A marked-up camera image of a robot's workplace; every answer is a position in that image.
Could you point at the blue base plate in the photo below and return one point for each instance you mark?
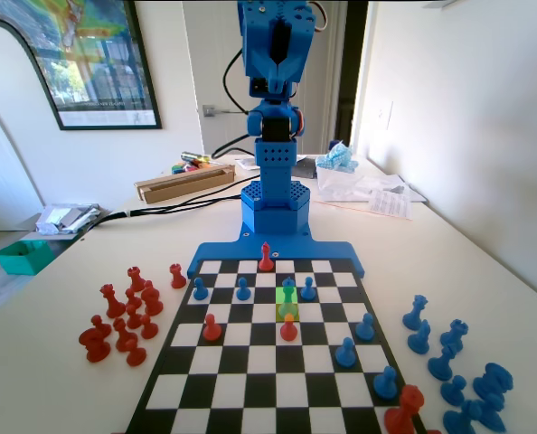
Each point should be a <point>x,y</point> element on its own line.
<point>232,253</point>

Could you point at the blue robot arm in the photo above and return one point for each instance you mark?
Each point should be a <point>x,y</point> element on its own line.
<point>275,199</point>

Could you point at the red chess pawn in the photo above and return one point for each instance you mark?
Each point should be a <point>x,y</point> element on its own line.
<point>133,299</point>
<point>148,330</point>
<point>133,318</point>
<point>288,332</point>
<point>135,357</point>
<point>212,332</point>

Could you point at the dark grey notebook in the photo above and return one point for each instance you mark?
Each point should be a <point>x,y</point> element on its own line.
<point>304,167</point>

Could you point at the clear bag of blue items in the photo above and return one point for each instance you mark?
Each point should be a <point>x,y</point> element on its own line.
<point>336,160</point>

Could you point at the pile of grey papers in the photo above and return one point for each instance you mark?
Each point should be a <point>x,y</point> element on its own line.
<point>65,217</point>

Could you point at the white arched board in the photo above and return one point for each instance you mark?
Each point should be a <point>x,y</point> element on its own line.
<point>6,135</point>

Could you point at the blue chess king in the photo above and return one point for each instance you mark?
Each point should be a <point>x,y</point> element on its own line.
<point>288,294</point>

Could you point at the red chess queen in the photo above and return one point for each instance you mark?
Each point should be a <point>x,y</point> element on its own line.
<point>112,305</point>
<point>402,416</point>

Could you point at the colourful marker set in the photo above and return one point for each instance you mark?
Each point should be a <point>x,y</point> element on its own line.
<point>191,165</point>

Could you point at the blue chess queen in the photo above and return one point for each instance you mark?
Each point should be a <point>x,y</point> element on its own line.
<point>414,316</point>

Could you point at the printed paper sheet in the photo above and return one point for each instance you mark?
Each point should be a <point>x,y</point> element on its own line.
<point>390,203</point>

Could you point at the black framed poster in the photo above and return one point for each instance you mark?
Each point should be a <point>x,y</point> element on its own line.
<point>92,54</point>

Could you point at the black and white chessboard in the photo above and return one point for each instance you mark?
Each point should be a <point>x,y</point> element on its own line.
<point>259,361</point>

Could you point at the green plastic bin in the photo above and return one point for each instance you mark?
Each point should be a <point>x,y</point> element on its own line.
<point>22,260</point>

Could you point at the red chess king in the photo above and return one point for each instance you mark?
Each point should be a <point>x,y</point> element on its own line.
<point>265,262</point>

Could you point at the red chess bishop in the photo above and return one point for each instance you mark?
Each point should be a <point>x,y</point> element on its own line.
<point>152,303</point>
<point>123,336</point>

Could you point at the blue geared gripper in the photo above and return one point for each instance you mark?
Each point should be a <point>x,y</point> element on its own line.
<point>277,78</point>

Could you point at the long cardboard box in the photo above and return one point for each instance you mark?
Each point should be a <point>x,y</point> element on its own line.
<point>182,187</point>

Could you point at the blue chess pawn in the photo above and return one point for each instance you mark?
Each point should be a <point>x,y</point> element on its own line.
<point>385,386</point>
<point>345,355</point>
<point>452,392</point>
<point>364,330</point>
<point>200,291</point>
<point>242,293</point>
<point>308,291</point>

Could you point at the white door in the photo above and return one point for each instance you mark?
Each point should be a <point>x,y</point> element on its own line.
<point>214,68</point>

